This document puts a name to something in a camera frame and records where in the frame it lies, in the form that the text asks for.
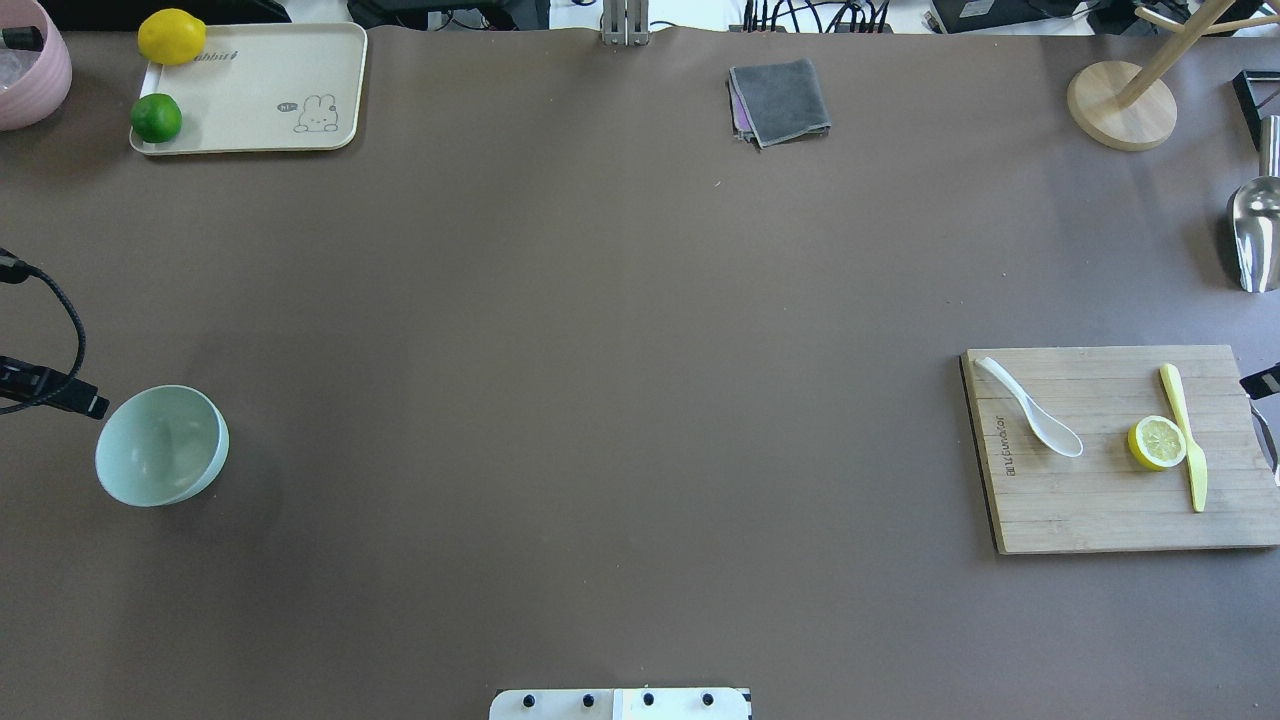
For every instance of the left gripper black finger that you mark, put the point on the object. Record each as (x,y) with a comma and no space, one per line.
(31,385)

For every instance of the yellow plastic knife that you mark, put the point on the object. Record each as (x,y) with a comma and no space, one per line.
(1197,467)

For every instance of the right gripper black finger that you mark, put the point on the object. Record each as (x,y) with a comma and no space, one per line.
(1262,384)

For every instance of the mint green bowl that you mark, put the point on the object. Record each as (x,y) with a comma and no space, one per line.
(162,446)

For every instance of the folded grey cloth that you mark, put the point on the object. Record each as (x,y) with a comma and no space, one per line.
(777,103)

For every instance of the green lime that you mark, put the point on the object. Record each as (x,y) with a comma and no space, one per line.
(156,118)

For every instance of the metal scoop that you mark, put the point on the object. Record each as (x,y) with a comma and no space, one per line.
(1254,217)

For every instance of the pink bowl with ice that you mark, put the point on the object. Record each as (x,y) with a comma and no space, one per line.
(43,87)

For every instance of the yellow lemon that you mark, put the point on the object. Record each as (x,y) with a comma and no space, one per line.
(171,36)

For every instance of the beige rabbit tray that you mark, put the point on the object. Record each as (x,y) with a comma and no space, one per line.
(264,87)

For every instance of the white camera pole base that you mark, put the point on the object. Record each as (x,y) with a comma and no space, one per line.
(623,703)

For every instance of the halved lemon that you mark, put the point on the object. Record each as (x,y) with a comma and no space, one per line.
(1157,443)

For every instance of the white ceramic spoon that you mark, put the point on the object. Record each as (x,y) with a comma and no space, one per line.
(1045,427)

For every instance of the aluminium frame post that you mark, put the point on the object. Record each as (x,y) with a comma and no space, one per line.
(625,22)

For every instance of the bamboo cutting board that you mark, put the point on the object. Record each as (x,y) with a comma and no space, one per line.
(1104,500)

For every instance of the wooden mug tree stand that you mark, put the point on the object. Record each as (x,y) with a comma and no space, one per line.
(1129,108)

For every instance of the metal muddler tool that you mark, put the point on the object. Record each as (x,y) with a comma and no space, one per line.
(23,38)

